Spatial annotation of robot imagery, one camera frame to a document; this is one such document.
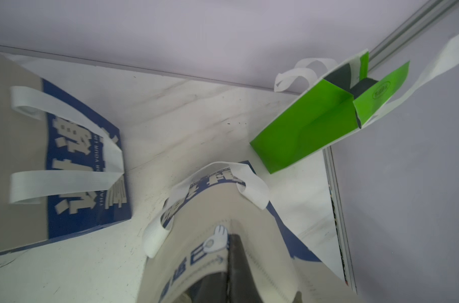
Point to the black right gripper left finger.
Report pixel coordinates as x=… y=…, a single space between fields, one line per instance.
x=211 y=289

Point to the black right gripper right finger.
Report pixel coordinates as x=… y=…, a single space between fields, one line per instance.
x=241 y=286

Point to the blue beige bag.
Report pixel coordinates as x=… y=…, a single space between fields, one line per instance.
x=219 y=239
x=61 y=164

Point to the green white takeout bag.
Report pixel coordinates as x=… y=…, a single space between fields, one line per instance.
x=340 y=100

